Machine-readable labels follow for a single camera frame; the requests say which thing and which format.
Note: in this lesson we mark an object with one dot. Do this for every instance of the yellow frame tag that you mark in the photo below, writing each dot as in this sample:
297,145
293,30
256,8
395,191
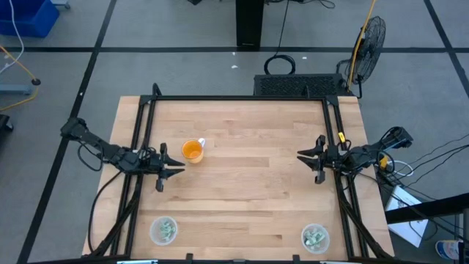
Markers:
341,137

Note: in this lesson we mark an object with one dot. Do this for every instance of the blue and white cup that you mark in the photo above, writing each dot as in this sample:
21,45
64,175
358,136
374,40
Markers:
448,249

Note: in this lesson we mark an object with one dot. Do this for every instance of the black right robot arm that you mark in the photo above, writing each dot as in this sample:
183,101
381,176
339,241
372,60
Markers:
366,154

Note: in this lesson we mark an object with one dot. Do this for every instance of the blue plastic bin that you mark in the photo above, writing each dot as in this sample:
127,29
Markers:
25,16

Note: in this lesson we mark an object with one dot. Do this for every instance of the black floor disc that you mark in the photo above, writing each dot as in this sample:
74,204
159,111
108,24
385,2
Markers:
36,81

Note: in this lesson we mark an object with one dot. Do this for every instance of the clear plastic bowl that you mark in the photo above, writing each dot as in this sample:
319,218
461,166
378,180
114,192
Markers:
306,247
154,231

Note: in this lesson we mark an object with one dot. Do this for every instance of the black computer case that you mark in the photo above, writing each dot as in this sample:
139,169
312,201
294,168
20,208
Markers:
297,85

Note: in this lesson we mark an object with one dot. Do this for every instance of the white paper box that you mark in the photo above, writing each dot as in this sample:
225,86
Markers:
406,220

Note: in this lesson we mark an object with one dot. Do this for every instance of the black floor fan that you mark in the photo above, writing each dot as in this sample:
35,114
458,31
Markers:
368,47

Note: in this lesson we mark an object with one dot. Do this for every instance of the black metal beam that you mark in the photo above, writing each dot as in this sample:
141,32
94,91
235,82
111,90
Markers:
428,209

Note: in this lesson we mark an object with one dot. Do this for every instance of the black table frame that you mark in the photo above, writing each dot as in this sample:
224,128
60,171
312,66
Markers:
238,98

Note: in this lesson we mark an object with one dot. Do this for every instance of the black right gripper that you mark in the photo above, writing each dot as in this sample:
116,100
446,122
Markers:
335,158

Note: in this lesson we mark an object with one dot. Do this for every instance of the grey floor bar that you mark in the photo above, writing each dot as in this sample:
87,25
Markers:
14,89

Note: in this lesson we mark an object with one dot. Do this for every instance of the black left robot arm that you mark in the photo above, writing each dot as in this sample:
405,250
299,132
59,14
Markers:
91,138

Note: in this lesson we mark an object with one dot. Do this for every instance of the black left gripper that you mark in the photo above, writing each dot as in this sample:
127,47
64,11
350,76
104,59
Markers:
152,164

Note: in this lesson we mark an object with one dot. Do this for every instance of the black floor object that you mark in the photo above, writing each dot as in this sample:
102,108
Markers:
4,122

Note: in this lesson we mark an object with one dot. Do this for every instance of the black upright tower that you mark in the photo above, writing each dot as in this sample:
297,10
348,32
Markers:
250,23

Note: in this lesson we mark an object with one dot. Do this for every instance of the pale green printed sachet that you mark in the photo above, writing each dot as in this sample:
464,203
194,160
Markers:
169,232
311,233
312,243
168,225
320,237

